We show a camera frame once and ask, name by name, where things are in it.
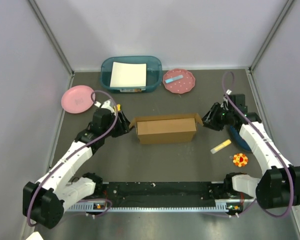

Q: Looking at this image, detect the brown cardboard box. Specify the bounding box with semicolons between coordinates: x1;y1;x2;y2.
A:
129;113;204;145

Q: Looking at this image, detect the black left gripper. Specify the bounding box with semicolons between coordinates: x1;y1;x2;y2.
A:
102;110;134;138

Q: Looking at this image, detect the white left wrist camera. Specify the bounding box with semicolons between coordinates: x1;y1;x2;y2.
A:
94;99;116;113

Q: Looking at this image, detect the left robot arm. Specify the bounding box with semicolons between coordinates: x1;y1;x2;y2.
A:
22;105;130;229

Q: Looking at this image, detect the light blue chalk stick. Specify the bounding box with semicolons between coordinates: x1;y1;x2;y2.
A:
164;74;184;84

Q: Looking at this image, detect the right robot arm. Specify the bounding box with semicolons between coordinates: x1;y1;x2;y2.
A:
202;90;300;210

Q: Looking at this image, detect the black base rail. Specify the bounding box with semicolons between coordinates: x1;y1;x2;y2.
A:
92;181;241;200

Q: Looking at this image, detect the pale yellow highlighter pen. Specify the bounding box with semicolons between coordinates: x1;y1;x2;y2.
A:
210;139;232;154

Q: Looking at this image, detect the plain pink plate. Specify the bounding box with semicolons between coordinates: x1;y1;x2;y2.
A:
61;85;94;114

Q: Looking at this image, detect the grey slotted cable duct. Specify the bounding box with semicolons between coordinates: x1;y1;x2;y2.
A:
67;201;243;214

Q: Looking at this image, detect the teal plastic basin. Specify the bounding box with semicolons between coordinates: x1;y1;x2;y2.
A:
99;55;163;93

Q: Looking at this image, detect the dark blue leaf plate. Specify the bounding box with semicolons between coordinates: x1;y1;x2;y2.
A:
227;126;251;153

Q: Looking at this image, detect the white object bottom corner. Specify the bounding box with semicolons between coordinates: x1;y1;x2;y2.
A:
26;231;44;240

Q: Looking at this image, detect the white paper sheet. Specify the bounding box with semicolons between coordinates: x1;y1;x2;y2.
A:
110;62;147;88

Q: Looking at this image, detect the pink dotted plate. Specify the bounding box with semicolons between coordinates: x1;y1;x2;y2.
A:
162;68;196;95

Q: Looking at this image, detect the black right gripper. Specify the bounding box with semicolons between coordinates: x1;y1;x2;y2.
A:
199;102;234;131

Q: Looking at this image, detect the orange sun flower toy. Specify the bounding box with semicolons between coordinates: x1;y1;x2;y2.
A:
230;153;249;168

